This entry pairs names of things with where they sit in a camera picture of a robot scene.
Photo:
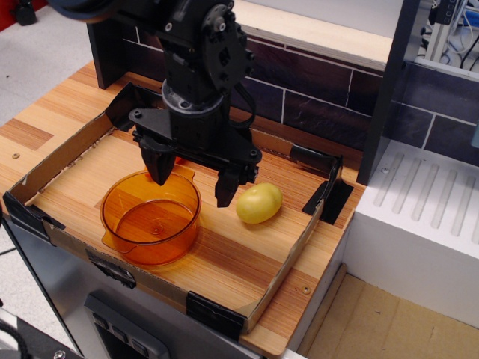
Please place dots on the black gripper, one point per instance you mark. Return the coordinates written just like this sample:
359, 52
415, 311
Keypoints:
208, 139

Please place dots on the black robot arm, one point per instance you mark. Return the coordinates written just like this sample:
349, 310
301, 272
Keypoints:
206, 59

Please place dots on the orange transparent plastic pot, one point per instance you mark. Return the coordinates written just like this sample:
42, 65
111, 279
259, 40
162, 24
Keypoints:
150, 224

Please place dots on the cardboard fence with black tape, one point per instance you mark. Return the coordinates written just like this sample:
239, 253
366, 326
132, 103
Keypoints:
94, 197

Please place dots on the yellow toy potato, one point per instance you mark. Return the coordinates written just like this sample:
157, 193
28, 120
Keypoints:
259, 203

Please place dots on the toy oven control panel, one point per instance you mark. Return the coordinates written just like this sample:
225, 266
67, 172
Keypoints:
120, 337

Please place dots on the white toy sink drainboard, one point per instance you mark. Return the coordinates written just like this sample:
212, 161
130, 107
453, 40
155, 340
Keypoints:
415, 231

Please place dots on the dark grey vertical post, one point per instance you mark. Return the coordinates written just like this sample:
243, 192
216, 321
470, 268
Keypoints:
404, 49

